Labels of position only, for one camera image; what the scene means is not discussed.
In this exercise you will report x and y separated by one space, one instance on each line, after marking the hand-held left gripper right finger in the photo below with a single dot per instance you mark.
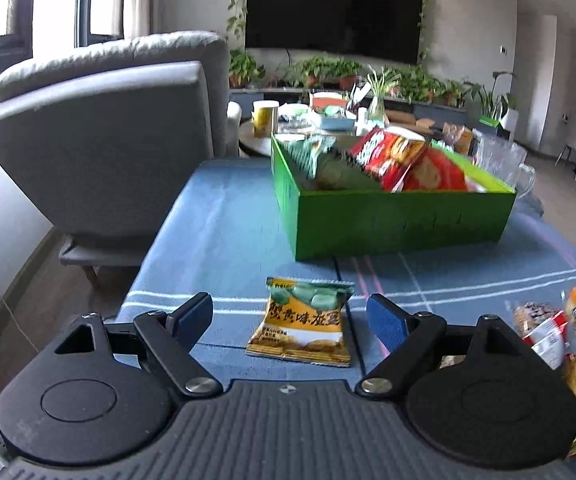
385 321

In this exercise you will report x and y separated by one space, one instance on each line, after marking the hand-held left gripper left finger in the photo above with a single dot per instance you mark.
195 312

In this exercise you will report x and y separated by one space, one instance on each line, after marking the blue striped tablecloth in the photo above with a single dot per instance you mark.
217 240

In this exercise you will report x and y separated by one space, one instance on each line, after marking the brown and white snack packet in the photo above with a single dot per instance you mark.
543 332

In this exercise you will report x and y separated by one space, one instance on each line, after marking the glass pitcher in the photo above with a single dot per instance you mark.
498 156

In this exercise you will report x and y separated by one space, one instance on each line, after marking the dark green snack packet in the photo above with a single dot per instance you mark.
340 174

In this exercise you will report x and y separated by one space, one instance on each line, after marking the red snack packet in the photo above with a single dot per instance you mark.
438 175
388 152

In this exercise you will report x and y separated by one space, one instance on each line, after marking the tall plant in white pot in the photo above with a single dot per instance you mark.
509 117

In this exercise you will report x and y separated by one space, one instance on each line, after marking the white round coffee table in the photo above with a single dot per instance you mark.
254 146

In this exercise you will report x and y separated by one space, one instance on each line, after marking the black and green box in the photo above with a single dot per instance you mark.
489 121

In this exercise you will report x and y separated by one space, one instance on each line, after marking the light green snack packet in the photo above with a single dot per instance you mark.
308 154

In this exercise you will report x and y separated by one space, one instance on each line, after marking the grey armchair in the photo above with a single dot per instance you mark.
107 150

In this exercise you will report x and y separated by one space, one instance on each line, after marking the cardboard box with plastic bag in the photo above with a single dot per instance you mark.
457 137

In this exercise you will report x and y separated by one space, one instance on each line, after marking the light blue tray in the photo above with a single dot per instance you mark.
337 122

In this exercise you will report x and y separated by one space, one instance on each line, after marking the small white bottle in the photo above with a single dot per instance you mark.
363 117

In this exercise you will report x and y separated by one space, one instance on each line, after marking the yellow can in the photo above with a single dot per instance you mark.
265 120

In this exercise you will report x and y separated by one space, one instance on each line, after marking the spider plant in glass vase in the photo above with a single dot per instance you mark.
377 107

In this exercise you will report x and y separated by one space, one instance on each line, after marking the orange box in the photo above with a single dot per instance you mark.
330 100

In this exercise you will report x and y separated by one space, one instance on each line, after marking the row of potted plants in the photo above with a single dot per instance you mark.
430 87

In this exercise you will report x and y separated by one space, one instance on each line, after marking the potted green plant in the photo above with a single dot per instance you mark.
242 67
348 74
313 71

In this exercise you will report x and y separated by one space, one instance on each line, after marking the black television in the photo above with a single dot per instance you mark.
333 10

